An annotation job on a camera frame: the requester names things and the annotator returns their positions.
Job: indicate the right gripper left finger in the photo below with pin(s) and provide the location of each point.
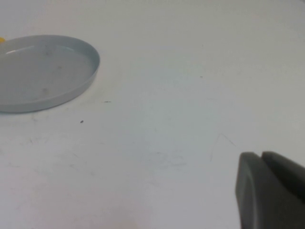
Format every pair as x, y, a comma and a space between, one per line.
257, 195

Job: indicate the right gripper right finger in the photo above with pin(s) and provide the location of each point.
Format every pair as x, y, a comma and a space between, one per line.
288, 174

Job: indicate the yellow banana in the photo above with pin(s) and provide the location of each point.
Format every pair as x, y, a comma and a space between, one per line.
1, 39

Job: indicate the grey round plate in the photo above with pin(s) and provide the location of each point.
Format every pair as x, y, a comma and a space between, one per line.
47, 76

